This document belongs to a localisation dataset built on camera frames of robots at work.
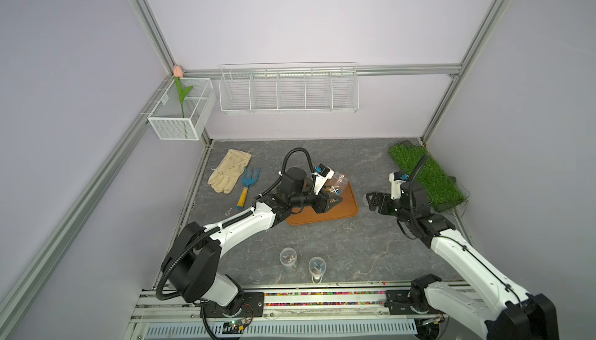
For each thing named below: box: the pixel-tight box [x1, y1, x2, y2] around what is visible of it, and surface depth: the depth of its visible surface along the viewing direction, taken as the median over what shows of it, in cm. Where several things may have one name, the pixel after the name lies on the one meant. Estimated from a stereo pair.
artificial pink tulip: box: [173, 65, 194, 118], surface depth 92 cm
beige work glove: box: [207, 149, 252, 195], surface depth 111 cm
